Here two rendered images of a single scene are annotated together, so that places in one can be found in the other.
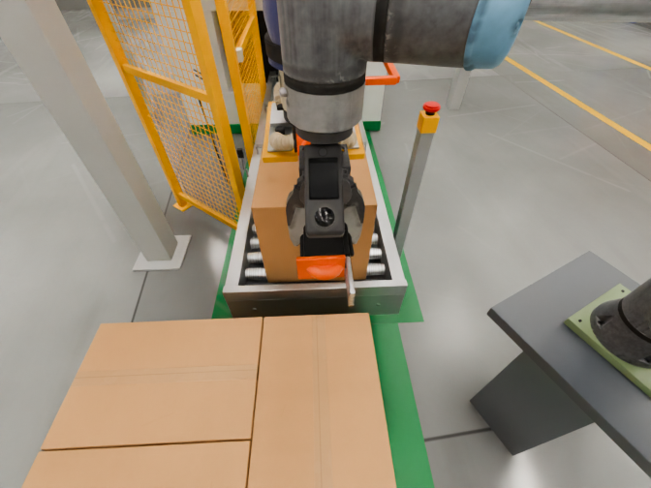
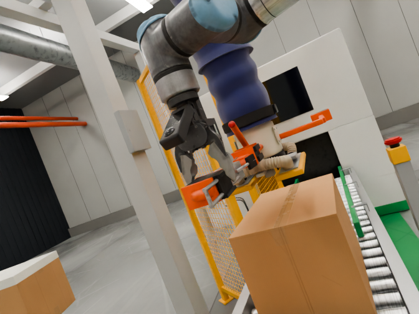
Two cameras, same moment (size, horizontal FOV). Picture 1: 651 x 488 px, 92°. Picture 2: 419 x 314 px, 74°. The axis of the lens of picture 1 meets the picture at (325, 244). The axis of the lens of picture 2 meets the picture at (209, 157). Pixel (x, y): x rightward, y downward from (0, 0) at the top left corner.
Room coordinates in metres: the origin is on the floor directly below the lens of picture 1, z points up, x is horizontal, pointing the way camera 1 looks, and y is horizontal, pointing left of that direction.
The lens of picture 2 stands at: (-0.17, -0.28, 1.28)
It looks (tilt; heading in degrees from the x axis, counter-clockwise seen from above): 1 degrees down; 26
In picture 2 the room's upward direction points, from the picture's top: 21 degrees counter-clockwise
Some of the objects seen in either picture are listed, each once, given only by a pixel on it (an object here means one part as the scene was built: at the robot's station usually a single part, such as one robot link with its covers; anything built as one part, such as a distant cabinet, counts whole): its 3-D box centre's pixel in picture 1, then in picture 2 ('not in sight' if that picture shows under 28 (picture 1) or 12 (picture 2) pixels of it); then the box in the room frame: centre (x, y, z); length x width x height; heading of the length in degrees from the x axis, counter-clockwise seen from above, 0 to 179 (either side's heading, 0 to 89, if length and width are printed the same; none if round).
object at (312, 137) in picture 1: (324, 160); (193, 123); (0.38, 0.00, 1.35); 0.09 x 0.08 x 0.12; 3
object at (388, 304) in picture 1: (316, 305); not in sight; (0.69, 0.04, 0.48); 0.70 x 0.03 x 0.15; 93
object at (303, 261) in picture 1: (320, 248); (207, 188); (0.34, 0.01, 1.21); 0.08 x 0.07 x 0.05; 4
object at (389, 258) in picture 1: (360, 147); (371, 213); (1.87, -0.24, 0.50); 2.31 x 0.05 x 0.19; 3
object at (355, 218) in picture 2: not in sight; (351, 188); (2.23, -0.16, 0.60); 1.60 x 0.11 x 0.09; 3
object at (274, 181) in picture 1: (315, 196); (303, 242); (1.05, 0.05, 0.75); 0.60 x 0.40 x 0.40; 2
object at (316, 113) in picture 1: (322, 101); (177, 89); (0.37, 0.00, 1.44); 0.10 x 0.09 x 0.05; 93
